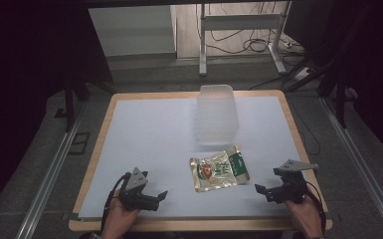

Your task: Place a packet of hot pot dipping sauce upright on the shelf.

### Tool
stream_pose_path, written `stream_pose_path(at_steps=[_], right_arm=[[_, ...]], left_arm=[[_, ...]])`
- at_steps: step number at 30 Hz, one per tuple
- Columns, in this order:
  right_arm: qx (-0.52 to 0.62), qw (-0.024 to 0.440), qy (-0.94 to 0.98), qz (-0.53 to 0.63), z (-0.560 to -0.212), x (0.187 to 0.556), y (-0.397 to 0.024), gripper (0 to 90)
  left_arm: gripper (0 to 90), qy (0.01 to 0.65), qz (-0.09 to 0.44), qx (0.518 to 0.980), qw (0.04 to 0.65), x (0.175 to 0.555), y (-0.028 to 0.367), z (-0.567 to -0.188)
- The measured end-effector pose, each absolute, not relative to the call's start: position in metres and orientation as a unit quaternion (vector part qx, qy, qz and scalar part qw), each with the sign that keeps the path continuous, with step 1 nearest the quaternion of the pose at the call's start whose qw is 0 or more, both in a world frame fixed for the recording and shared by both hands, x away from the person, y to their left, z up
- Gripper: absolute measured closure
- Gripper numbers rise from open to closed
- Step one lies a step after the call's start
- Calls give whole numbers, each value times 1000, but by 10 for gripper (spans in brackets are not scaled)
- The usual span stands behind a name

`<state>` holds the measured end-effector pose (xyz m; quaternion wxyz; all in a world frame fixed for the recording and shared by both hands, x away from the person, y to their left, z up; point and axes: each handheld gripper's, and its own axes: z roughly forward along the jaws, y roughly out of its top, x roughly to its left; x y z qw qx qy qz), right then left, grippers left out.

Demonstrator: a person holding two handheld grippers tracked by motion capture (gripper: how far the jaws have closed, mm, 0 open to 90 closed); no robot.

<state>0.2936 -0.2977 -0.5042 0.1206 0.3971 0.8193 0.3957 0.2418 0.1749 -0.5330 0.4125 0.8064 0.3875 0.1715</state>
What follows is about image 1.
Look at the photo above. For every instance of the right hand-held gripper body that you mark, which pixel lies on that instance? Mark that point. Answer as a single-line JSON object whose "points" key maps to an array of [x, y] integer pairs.
{"points": [[291, 191]]}

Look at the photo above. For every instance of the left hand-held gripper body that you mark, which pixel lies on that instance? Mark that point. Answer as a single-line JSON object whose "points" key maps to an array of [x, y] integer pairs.
{"points": [[136, 181]]}

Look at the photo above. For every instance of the person's right hand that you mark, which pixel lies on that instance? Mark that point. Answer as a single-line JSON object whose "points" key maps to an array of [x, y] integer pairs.
{"points": [[306, 215]]}

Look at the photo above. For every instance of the person's left hand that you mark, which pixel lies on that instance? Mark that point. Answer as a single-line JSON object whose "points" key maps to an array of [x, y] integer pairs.
{"points": [[117, 217]]}

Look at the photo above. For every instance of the white wood-framed board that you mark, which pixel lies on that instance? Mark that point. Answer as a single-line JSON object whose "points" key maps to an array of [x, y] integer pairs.
{"points": [[152, 139]]}

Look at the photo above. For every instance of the shiny green and white snack packet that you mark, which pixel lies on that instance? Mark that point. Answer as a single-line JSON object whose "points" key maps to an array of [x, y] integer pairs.
{"points": [[219, 169]]}

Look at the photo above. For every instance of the black floor plate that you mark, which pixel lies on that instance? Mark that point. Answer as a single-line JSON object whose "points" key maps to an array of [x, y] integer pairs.
{"points": [[79, 143]]}

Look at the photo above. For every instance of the translucent plastic container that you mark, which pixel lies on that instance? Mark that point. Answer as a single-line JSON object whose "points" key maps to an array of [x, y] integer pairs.
{"points": [[217, 116]]}

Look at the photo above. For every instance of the black metal stand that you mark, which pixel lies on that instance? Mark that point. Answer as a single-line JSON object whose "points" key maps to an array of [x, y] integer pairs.
{"points": [[340, 99], [69, 103]]}

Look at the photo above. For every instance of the white power strip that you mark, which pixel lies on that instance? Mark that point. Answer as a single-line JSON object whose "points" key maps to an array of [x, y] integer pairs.
{"points": [[302, 73]]}

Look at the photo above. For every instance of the aluminium floor rail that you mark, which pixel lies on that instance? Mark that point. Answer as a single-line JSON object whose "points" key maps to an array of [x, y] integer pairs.
{"points": [[49, 179], [361, 166]]}

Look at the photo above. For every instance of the white wall panel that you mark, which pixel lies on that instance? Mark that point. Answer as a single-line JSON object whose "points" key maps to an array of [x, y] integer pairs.
{"points": [[131, 30]]}

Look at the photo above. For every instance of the white metal desk frame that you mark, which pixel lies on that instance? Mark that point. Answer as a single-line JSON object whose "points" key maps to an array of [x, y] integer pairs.
{"points": [[242, 21]]}

